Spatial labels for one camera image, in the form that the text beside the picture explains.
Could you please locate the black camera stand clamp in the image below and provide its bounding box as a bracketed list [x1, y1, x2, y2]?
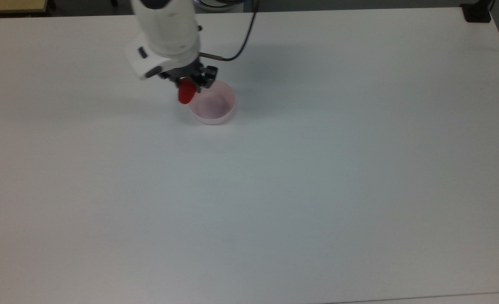
[460, 0, 494, 23]

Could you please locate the pink bowl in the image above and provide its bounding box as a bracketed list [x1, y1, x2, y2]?
[188, 81, 237, 126]

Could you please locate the red strawberry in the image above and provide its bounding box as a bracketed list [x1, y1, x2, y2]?
[178, 79, 196, 105]

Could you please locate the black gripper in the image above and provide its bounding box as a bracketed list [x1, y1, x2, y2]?
[160, 59, 219, 94]

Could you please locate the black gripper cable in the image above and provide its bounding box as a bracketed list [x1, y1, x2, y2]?
[199, 0, 261, 62]

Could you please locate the yellow wooden table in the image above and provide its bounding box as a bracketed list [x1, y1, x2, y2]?
[0, 0, 49, 16]

